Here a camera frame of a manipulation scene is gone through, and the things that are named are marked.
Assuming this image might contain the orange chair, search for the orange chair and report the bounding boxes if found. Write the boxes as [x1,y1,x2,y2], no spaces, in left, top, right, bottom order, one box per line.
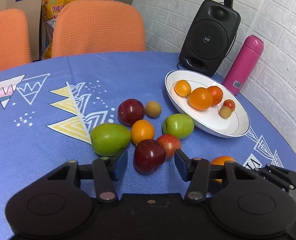
[0,9,32,72]
[52,0,146,58]

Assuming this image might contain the dark red plum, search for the dark red plum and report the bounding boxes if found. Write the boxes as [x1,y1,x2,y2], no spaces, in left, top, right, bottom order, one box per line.
[117,99,145,126]

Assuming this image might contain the yellow snack bag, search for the yellow snack bag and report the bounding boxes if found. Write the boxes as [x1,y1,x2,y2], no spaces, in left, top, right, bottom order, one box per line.
[40,0,100,60]

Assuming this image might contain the small red-orange fruit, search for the small red-orange fruit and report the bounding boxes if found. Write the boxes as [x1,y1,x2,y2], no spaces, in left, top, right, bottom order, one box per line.
[223,99,236,112]

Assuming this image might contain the yellow-orange small orange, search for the yellow-orange small orange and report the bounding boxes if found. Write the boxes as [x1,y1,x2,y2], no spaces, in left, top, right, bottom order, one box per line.
[174,80,191,98]

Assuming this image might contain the red-yellow plum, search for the red-yellow plum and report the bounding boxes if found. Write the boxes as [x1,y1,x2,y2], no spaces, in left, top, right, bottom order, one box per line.
[157,134,181,159]

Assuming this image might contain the left orange chair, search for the left orange chair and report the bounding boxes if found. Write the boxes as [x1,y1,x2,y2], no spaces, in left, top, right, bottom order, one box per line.
[0,9,32,72]

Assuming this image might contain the small orange on table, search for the small orange on table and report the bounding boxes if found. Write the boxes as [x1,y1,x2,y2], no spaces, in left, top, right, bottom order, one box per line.
[130,120,155,145]

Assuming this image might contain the small tan apricot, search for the small tan apricot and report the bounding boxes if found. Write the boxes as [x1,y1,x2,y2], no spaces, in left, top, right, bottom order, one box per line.
[219,106,232,119]

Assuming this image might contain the large orange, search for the large orange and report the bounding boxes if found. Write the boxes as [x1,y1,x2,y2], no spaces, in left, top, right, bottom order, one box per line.
[188,87,213,111]
[210,156,236,184]

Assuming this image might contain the right orange chair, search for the right orange chair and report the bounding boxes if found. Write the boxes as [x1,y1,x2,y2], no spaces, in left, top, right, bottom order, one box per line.
[52,0,146,58]

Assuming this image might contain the brown paper bag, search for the brown paper bag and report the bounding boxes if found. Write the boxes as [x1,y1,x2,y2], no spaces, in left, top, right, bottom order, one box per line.
[0,0,43,61]

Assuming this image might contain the deep orange tangerine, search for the deep orange tangerine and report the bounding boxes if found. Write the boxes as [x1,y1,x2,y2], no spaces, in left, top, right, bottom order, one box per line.
[207,86,223,106]

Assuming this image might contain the pink thermos bottle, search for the pink thermos bottle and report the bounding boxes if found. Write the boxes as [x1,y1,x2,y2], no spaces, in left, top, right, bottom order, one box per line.
[222,35,264,95]

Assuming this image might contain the black speaker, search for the black speaker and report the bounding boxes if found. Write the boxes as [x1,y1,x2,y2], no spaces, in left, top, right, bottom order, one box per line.
[179,0,241,77]

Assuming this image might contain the white round plate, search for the white round plate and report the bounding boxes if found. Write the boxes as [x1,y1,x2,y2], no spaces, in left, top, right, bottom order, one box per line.
[165,70,251,138]

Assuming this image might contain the dark red apple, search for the dark red apple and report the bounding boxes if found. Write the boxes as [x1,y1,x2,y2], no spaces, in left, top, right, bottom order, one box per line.
[133,139,166,174]

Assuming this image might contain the large green apple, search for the large green apple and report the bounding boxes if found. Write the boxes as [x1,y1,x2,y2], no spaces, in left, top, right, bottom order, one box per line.
[90,123,131,157]

